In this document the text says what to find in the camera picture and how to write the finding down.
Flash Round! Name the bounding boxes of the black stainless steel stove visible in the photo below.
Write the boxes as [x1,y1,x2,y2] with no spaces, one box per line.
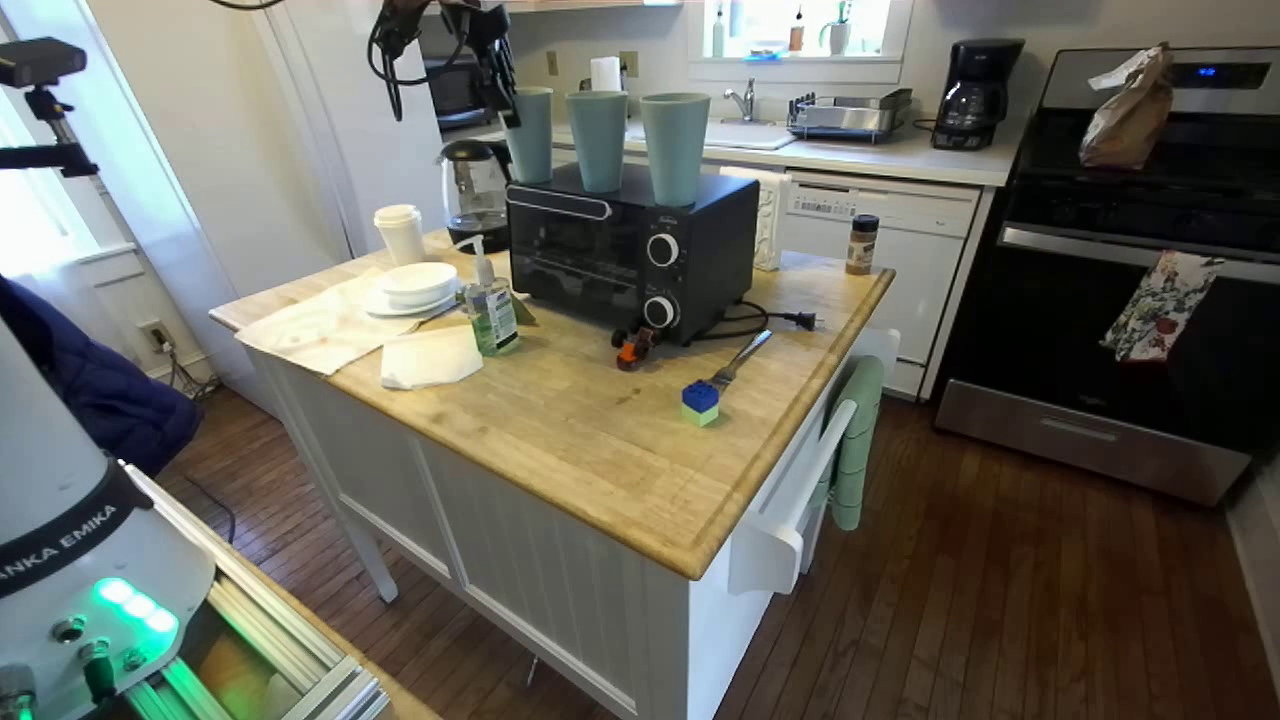
[932,43,1280,510]

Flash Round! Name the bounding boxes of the floral dish towel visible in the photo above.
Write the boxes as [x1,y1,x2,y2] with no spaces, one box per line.
[1096,247,1221,368]

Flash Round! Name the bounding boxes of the spice jar with black lid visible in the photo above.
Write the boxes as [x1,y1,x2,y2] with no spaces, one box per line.
[844,209,885,281]

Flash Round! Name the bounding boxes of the black coffee maker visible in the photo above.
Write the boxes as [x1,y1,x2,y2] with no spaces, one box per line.
[928,36,1028,150]

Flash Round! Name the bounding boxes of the green hanging towel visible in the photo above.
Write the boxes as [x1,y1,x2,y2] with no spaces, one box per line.
[822,351,888,537]

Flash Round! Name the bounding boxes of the green hand soap pump bottle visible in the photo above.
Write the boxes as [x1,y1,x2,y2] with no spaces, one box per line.
[455,231,529,361]

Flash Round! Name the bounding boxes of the grey dish rack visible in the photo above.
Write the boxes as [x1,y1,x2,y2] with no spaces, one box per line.
[784,85,919,148]

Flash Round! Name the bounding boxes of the black camera on tripod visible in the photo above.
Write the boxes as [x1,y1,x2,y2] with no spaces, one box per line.
[0,36,103,181]

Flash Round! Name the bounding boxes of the black wrist cable bundle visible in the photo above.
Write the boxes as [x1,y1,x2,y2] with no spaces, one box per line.
[365,0,439,129]

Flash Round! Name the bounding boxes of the white kitchen sink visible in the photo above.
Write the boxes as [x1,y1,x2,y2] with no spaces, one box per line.
[618,115,800,157]

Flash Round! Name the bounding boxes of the red and black small tool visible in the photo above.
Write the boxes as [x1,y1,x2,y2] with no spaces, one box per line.
[608,319,658,377]

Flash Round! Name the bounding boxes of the white dishwasher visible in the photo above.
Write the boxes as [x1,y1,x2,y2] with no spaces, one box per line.
[775,168,990,403]

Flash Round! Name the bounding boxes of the light blue plastic cup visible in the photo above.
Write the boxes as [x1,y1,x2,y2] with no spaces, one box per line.
[641,87,716,213]
[569,87,630,194]
[504,87,559,187]

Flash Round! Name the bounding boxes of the black toaster oven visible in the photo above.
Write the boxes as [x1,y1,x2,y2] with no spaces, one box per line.
[504,161,764,348]

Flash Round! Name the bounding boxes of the white framed kitchen window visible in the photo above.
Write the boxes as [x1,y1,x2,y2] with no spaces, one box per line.
[695,0,917,69]

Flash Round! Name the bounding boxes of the brown paper bag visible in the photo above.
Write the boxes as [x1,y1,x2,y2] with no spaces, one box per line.
[1075,36,1180,176]

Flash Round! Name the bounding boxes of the black microwave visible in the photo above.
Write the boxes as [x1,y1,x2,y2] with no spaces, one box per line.
[420,53,504,137]

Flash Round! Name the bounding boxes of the dark blue jacket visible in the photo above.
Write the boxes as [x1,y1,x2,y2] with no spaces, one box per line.
[0,271,209,478]

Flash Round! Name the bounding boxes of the blue dish brush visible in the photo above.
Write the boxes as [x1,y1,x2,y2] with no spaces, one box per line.
[675,324,781,431]

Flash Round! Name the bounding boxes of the white wooden top kitchen island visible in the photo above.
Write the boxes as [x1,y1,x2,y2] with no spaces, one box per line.
[209,231,898,720]

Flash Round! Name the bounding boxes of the white kitchen counter cabinets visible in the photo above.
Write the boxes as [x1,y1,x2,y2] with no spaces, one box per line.
[496,115,1023,193]

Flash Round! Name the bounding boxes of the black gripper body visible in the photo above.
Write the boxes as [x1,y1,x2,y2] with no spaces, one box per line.
[437,0,521,43]

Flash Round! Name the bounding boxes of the aluminium robot stand frame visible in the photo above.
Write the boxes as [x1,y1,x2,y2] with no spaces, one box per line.
[115,456,445,720]

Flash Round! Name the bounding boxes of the black power cable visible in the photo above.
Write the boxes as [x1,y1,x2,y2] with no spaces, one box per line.
[691,301,820,344]

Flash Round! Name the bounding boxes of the white folded napkin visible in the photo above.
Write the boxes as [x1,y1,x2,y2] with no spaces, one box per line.
[375,319,487,396]

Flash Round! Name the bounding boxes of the metal faucet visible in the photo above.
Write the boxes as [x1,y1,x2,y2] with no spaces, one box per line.
[719,76,767,129]

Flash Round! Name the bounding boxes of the white foam cup with lid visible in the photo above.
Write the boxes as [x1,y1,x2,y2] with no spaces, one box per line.
[369,201,426,268]

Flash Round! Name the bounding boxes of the black glass electric kettle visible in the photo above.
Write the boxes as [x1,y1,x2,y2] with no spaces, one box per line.
[437,137,521,255]

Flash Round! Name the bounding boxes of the white ceramic plate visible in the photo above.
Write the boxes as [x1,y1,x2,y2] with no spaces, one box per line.
[359,285,466,324]

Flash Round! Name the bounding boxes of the white refrigerator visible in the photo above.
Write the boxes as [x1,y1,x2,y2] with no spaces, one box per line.
[255,0,452,255]

